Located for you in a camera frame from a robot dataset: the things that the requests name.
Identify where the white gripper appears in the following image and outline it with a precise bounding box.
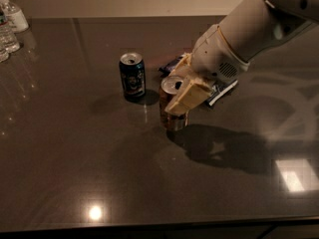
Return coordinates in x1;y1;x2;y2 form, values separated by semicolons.
169;25;250;115

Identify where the orange soda can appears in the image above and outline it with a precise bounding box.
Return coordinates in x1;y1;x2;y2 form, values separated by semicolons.
159;76;188;131

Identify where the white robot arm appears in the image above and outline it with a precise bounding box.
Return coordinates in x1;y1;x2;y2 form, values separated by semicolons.
165;0;319;116

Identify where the blue pepsi can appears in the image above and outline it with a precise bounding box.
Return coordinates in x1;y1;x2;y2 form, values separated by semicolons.
119;52;146;100

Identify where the blue chip bag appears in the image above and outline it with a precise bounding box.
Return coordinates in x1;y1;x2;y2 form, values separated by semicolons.
159;53;238;107

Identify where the white sanitizer pump bottle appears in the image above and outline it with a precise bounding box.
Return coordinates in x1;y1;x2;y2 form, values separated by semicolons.
0;0;29;33

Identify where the clear water bottle at edge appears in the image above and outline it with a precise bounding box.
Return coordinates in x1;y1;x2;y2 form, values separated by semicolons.
0;42;9;63

